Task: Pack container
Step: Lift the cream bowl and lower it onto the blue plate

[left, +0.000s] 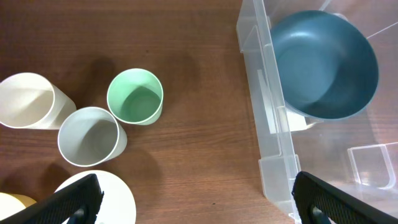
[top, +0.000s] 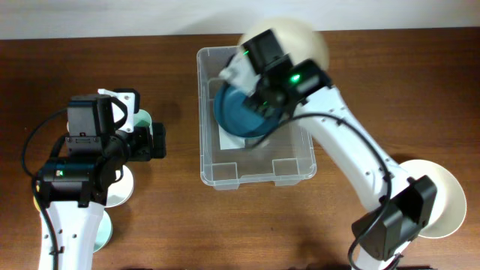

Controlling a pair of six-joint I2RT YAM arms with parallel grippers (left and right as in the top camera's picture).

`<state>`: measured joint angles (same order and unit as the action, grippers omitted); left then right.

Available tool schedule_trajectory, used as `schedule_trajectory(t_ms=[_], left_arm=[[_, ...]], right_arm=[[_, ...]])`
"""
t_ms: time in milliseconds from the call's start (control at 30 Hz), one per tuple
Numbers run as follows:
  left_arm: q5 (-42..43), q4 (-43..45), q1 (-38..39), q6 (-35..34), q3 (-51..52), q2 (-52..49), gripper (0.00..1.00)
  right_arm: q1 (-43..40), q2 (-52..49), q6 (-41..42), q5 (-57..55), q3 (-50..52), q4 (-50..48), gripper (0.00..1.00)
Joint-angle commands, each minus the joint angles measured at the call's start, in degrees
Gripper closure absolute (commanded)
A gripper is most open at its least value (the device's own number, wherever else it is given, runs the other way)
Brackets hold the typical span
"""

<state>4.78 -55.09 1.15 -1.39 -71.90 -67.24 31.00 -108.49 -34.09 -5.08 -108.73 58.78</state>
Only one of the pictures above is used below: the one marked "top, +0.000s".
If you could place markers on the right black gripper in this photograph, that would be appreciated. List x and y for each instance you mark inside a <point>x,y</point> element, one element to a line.
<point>264,106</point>

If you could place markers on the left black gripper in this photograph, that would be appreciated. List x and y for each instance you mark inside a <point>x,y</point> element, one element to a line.
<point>145,152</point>

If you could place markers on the mint green plastic cup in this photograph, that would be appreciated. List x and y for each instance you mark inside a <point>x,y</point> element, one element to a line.
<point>142,119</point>

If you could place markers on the dark blue bowl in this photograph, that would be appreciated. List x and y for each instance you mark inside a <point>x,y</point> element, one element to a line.
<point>237,119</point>

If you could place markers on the cream plate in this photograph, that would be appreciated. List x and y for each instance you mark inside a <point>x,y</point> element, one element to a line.
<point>296,37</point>
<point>450,206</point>

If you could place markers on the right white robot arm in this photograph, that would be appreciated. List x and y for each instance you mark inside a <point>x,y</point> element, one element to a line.
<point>398,204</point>

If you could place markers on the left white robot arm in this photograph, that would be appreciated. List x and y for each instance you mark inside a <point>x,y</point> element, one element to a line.
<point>84,176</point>

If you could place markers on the clear plastic storage container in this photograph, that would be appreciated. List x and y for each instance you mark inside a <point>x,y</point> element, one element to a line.
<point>286,158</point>

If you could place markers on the white small bowl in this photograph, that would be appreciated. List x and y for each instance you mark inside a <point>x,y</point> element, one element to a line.
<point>120,192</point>

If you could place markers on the white paper label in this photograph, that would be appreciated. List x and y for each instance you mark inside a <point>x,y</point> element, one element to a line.
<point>228,141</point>

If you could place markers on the mint green small bowl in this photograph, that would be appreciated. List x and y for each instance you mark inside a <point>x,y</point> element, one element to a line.
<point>104,232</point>

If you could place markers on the yellow small bowl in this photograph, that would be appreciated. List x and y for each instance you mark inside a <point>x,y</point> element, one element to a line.
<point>36,205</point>

